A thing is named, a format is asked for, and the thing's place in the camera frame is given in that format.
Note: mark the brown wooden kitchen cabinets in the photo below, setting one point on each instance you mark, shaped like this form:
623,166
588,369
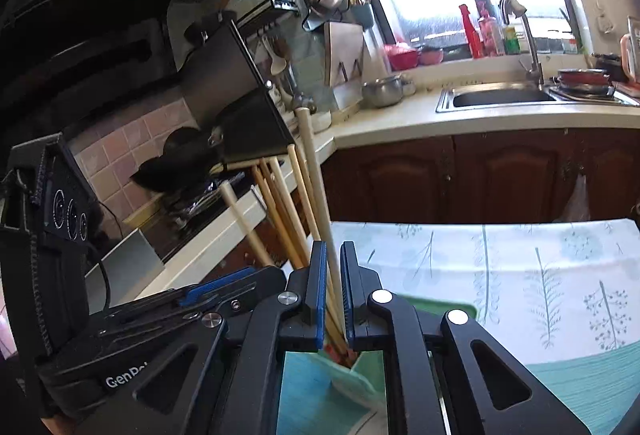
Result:
500,175

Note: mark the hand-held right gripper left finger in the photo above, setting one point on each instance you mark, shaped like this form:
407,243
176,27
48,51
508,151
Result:
315,305

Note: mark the teal striped floral tablecloth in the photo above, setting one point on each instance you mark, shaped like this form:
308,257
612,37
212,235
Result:
550,265

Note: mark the black gas stove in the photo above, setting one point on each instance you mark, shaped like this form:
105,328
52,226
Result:
200,210

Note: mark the cream chopstick with red end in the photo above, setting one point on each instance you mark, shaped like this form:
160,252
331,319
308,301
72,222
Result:
247,225
312,175

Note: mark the small steel pot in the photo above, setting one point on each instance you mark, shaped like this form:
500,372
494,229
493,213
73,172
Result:
382,92

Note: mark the red spray bottle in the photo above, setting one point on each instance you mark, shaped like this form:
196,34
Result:
471,35

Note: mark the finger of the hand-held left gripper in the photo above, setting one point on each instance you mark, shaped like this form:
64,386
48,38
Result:
265,282
220,285

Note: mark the black range hood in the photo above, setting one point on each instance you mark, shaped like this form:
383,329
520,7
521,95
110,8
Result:
100,40

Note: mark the wooden cutting board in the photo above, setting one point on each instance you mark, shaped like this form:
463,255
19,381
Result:
342,50

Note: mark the green perforated utensil holder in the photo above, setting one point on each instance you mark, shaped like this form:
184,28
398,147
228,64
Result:
430,304

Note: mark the red frying pan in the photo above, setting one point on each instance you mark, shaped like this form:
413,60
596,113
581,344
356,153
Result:
585,82

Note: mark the pink bottle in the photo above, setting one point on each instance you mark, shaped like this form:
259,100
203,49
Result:
490,32

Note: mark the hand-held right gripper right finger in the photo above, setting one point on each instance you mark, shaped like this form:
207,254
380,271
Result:
348,305

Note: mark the white kitchen countertop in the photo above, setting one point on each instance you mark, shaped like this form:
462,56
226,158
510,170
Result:
400,125

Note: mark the brown bamboo chopstick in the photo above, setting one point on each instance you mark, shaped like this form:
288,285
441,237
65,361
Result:
268,195
302,185
285,195

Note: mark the black wok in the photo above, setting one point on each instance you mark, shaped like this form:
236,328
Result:
175,155

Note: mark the dark metal splash guard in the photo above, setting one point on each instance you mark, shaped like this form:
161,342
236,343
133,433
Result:
225,80

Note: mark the steel kitchen sink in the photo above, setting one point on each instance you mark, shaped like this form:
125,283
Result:
500,97

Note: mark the pink bowl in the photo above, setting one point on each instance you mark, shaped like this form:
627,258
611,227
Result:
400,59

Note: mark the steel faucet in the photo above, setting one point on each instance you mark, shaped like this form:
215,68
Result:
530,45

